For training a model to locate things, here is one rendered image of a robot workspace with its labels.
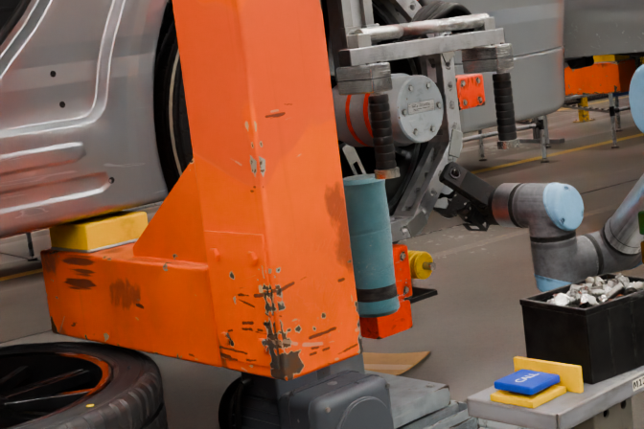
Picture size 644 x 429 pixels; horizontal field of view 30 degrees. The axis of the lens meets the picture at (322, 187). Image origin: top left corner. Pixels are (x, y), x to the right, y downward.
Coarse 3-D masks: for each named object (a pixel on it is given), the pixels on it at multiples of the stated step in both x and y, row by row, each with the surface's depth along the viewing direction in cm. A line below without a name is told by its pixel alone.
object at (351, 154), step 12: (324, 0) 245; (324, 12) 245; (324, 24) 245; (384, 24) 253; (396, 60) 259; (408, 60) 257; (396, 72) 261; (408, 72) 258; (336, 84) 248; (420, 144) 259; (348, 156) 248; (360, 156) 270; (372, 156) 267; (396, 156) 260; (408, 156) 259; (348, 168) 249; (360, 168) 250; (372, 168) 266; (408, 168) 257; (396, 180) 258; (408, 180) 257; (396, 192) 255
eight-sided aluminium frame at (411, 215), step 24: (384, 0) 246; (408, 0) 244; (432, 72) 256; (456, 96) 254; (456, 120) 255; (432, 144) 256; (456, 144) 254; (432, 168) 252; (408, 192) 252; (432, 192) 251; (408, 216) 246
